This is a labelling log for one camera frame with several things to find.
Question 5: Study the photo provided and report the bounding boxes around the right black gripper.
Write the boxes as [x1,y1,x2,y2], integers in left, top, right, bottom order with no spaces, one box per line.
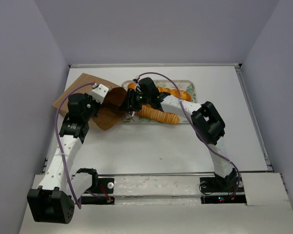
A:
[119,87,151,111]

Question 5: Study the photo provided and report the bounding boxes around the ridged orange fake bread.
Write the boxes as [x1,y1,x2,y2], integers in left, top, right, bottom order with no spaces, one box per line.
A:
[135,105,180,124]

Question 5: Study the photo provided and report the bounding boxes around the metal kitchen tongs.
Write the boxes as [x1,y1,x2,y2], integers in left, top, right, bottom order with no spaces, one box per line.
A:
[126,111,135,121]

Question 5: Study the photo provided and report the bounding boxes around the brown paper bag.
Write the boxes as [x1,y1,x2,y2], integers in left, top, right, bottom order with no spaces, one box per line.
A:
[52,73,126,131]

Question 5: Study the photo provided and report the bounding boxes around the long seeded fake baguette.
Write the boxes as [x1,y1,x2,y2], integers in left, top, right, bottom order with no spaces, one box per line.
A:
[126,82,193,102]

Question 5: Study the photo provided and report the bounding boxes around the pale crusty fake bread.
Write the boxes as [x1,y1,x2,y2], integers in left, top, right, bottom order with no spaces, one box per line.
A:
[144,104,173,115]

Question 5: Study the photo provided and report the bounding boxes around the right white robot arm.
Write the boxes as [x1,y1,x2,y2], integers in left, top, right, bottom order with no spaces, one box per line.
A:
[120,78,233,191]

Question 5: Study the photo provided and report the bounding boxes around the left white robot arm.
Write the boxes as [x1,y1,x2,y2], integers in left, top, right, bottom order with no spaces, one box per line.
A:
[27,93,101,224]

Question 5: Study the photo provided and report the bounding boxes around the floral leaf print tray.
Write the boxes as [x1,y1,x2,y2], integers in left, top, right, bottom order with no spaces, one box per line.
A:
[127,82,200,123]

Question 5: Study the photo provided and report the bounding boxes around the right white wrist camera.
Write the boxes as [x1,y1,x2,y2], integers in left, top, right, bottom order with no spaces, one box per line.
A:
[133,76,141,90]

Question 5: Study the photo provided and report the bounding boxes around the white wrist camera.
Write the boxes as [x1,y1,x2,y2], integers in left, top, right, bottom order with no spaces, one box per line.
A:
[133,76,141,90]
[89,83,109,104]

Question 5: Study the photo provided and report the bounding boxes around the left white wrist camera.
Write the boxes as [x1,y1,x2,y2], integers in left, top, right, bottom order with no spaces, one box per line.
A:
[89,83,109,104]

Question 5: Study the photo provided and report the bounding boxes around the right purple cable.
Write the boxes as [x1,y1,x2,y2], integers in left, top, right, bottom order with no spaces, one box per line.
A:
[138,71,241,203]

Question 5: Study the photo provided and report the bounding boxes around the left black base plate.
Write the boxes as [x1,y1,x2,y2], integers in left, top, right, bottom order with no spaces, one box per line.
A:
[71,174,115,205]

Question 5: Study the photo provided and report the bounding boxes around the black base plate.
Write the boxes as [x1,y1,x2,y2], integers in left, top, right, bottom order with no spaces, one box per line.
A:
[71,174,115,205]
[198,177,247,204]

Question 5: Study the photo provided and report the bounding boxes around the aluminium front rail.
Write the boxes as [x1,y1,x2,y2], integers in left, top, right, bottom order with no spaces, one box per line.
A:
[42,170,274,181]

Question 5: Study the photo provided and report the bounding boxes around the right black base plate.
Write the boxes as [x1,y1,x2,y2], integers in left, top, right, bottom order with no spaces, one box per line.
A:
[198,177,247,204]

